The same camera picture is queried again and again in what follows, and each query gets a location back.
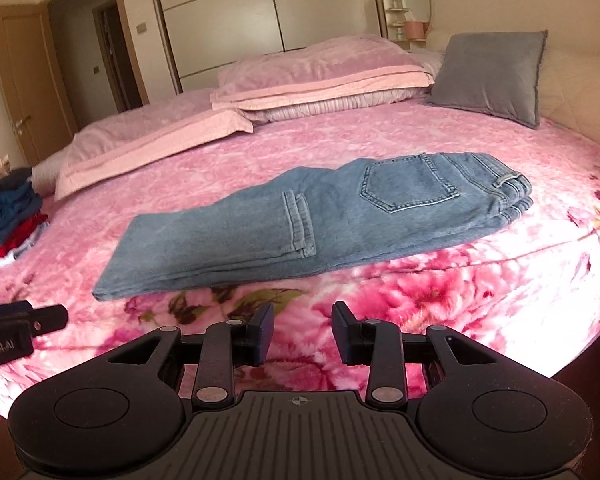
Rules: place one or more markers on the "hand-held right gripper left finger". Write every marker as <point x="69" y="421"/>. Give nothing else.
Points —
<point x="265" y="332"/>

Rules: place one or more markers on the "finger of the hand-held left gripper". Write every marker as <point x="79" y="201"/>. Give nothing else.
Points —
<point x="50" y="317"/>

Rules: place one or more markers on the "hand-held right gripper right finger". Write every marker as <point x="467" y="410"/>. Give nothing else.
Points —
<point x="341" y="335"/>

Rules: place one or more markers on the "blue jeans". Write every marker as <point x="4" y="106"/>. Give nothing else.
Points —
<point x="280" y="230"/>

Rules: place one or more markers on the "stack of folded clothes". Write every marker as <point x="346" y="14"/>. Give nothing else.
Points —
<point x="5" y="210"/>

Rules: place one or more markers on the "striped frilled pillow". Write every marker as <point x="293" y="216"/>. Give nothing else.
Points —
<point x="47" y="177"/>
<point x="340" y="105"/>

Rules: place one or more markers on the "pink floral blanket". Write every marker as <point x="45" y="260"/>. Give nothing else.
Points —
<point x="480" y="285"/>

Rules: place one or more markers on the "pink pillow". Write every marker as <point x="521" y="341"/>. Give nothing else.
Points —
<point x="320" y="65"/>
<point x="145" y="140"/>

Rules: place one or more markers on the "wooden door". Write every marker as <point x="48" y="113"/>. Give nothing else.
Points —
<point x="25" y="85"/>

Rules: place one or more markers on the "grey pillow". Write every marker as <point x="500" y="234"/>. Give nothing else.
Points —
<point x="485" y="75"/>

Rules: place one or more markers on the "pink tissue box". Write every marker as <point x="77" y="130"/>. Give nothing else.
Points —
<point x="414" y="30"/>

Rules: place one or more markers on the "cream wardrobe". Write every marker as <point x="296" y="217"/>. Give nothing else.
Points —
<point x="280" y="10"/>

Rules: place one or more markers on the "wooden door frame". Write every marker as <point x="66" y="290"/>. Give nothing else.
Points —
<point x="130" y="35"/>

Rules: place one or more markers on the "beige light switch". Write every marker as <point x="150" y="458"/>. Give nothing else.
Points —
<point x="141" y="27"/>

